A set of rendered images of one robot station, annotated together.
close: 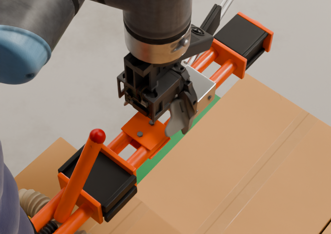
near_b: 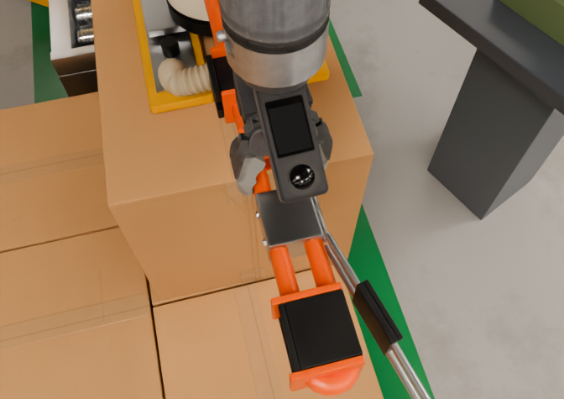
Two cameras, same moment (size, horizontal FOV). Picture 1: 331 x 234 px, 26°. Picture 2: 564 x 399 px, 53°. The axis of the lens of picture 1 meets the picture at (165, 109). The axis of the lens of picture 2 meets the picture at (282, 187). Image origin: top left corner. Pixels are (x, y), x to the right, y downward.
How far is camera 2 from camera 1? 0.97 m
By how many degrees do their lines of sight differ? 57
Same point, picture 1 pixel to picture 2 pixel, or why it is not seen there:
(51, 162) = (347, 132)
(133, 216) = not seen: hidden behind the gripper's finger
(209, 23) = (368, 301)
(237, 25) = (338, 337)
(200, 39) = (278, 160)
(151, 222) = (216, 173)
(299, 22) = not seen: outside the picture
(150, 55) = not seen: hidden behind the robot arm
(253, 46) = (287, 329)
